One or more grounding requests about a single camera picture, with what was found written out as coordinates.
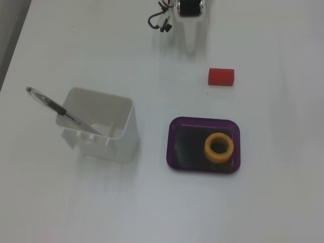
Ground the red white black servo wire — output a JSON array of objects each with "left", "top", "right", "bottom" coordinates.
[{"left": 158, "top": 0, "right": 175, "bottom": 12}]

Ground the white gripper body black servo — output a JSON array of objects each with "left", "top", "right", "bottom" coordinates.
[{"left": 176, "top": 0, "right": 208, "bottom": 18}]

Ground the black ballpoint pen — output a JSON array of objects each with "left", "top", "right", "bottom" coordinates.
[{"left": 25, "top": 86, "right": 102, "bottom": 135}]

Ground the purple plastic tray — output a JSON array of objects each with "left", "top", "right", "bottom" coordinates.
[{"left": 166, "top": 116, "right": 241, "bottom": 175}]

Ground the black cable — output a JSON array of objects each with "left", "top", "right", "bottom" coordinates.
[{"left": 147, "top": 11, "right": 168, "bottom": 29}]

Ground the white plastic pen holder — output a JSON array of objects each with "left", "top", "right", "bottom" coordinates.
[{"left": 55, "top": 87, "right": 139, "bottom": 163}]

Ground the yellow tape roll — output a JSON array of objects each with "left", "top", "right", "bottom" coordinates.
[{"left": 204, "top": 132, "right": 234, "bottom": 163}]

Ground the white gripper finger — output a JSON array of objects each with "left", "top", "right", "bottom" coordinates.
[{"left": 178, "top": 15, "right": 208, "bottom": 56}]

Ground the red ribbed cube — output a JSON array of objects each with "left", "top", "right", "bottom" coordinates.
[{"left": 208, "top": 67, "right": 235, "bottom": 87}]

